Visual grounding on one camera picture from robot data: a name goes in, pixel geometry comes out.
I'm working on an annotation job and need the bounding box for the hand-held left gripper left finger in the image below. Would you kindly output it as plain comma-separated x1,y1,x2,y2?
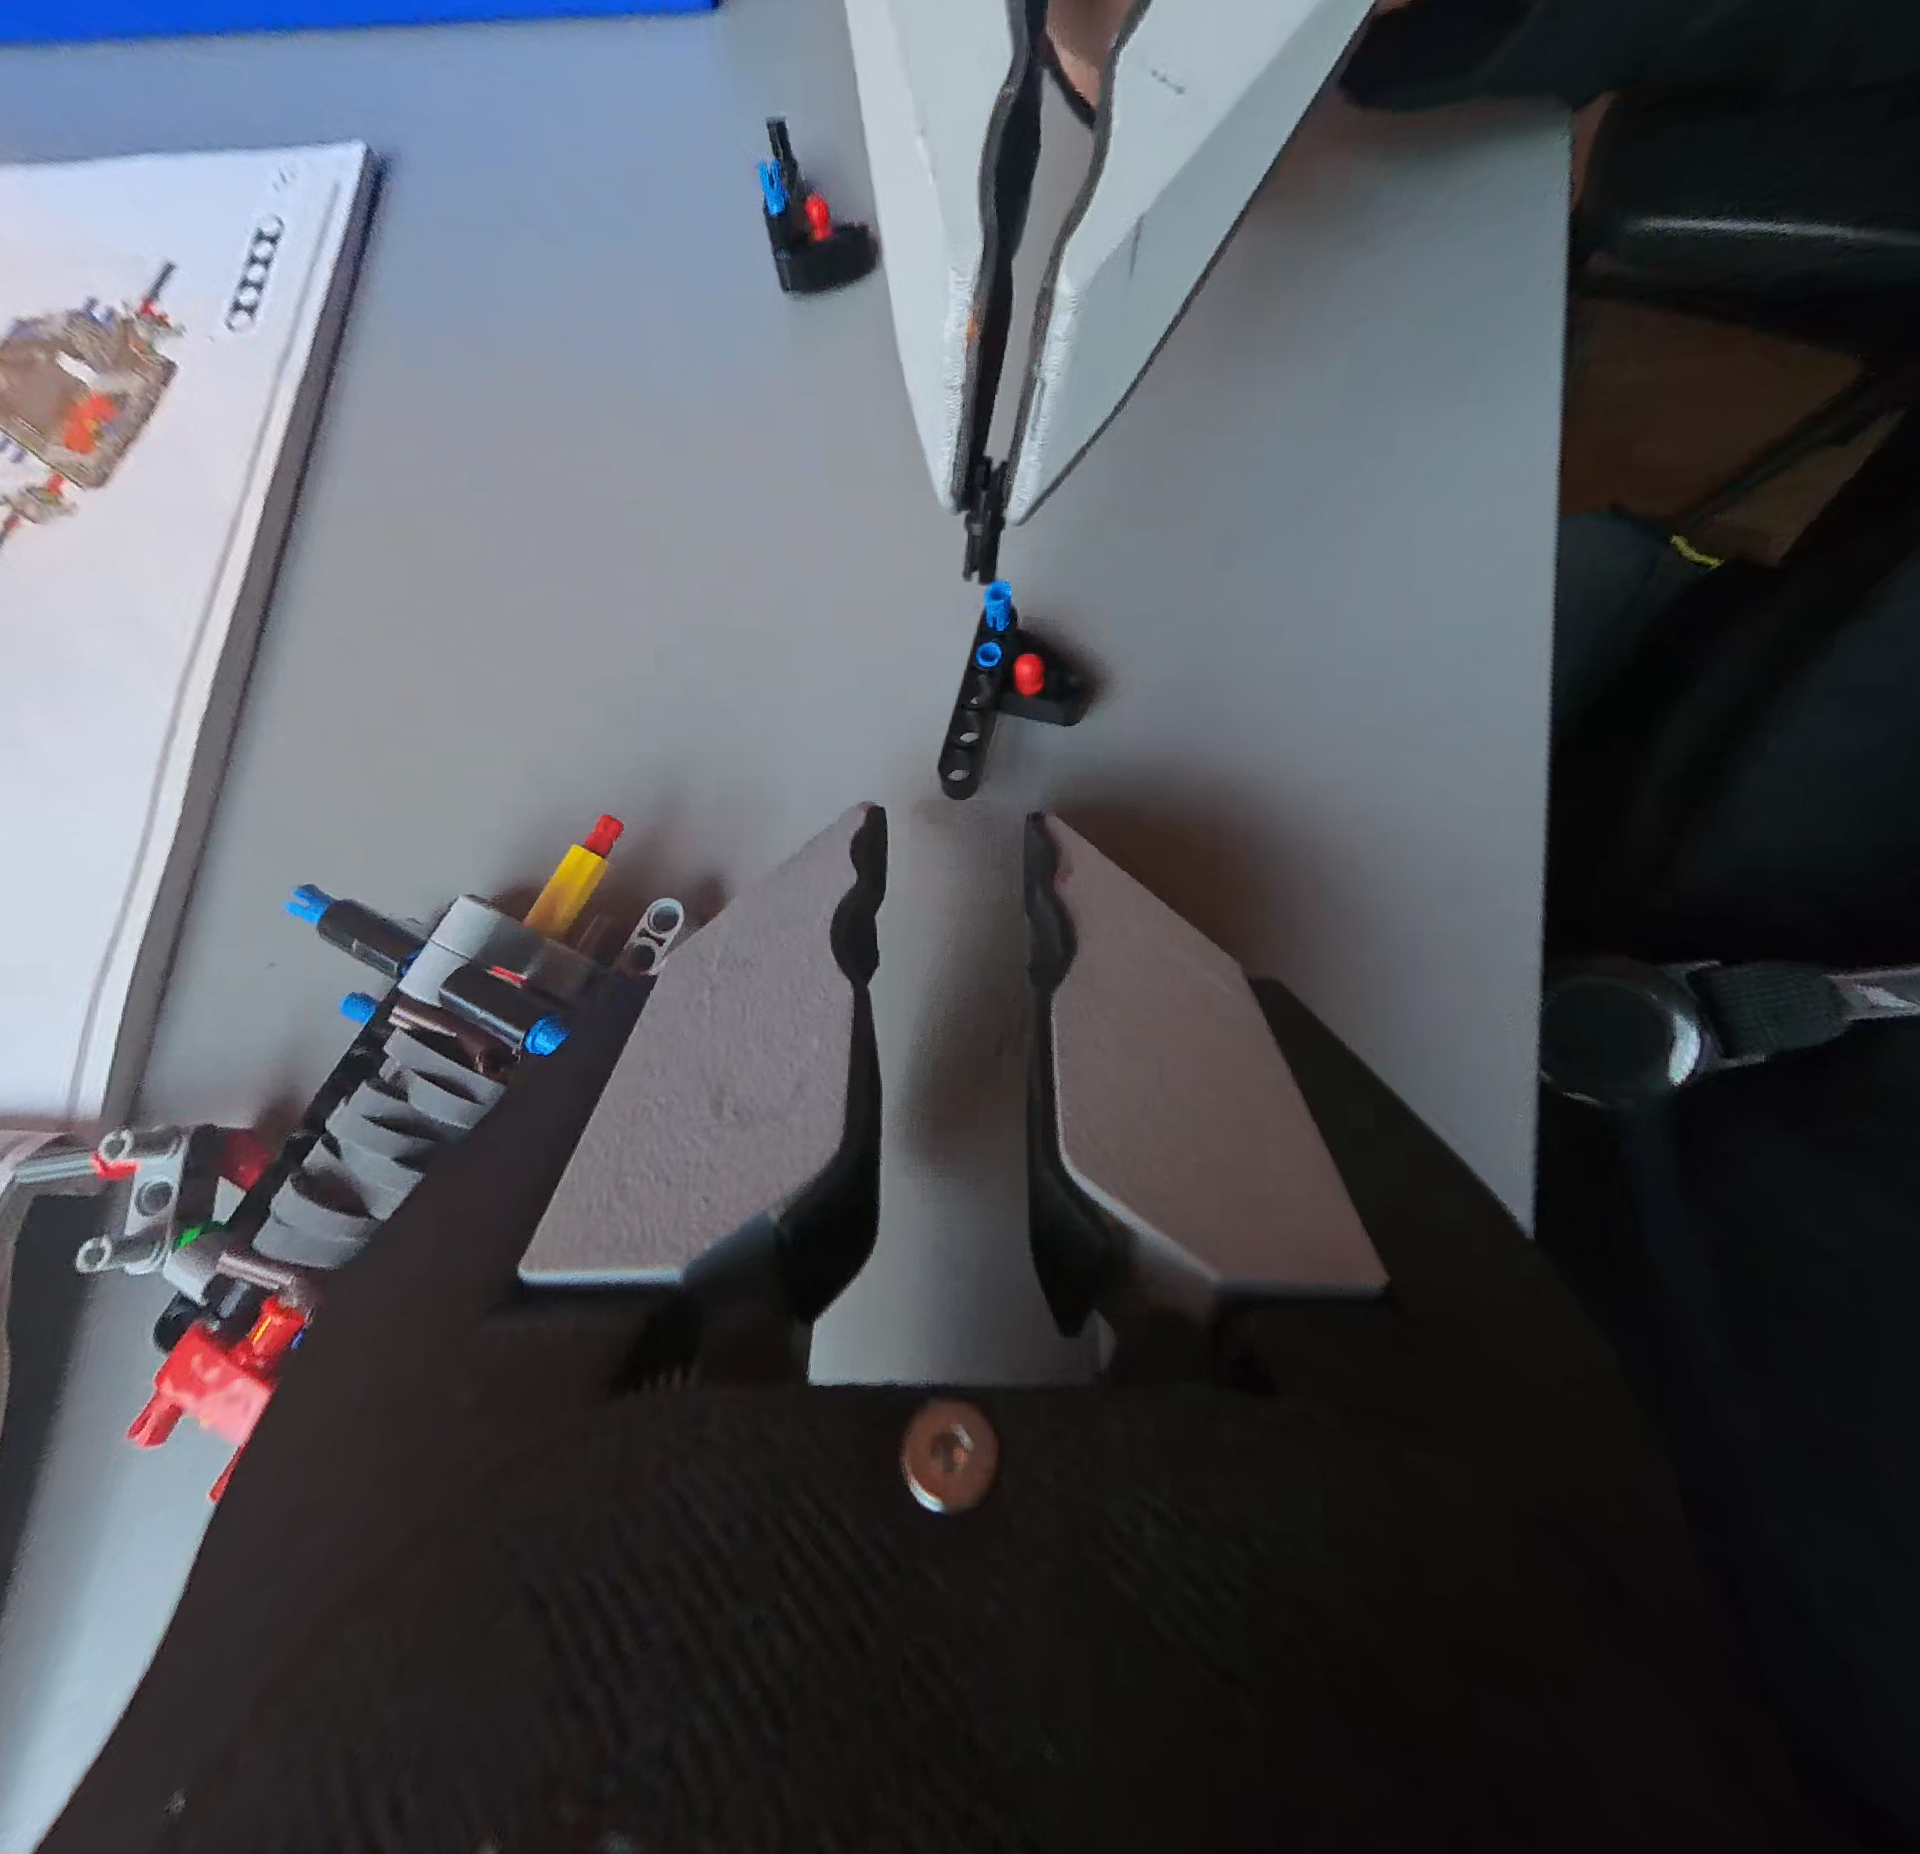
517,801,889,1321

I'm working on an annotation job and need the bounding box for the person's right forearm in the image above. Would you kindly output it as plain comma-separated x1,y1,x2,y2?
1339,0,1920,112

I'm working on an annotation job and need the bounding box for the lego instruction booklet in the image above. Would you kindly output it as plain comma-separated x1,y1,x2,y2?
0,139,383,1150

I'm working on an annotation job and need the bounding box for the black office chair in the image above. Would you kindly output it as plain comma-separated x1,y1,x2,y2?
1566,208,1920,311

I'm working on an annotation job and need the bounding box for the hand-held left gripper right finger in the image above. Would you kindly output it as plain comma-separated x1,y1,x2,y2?
1023,807,1393,1338

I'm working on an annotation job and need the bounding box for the small black lego subassembly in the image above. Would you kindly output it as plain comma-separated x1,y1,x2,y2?
939,582,1097,804
755,116,878,296

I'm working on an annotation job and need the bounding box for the lego chassis assembly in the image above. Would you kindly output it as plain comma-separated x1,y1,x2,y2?
75,814,694,1503

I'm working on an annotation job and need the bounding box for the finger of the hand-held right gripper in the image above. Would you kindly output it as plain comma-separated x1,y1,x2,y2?
1003,0,1407,527
833,0,1040,519

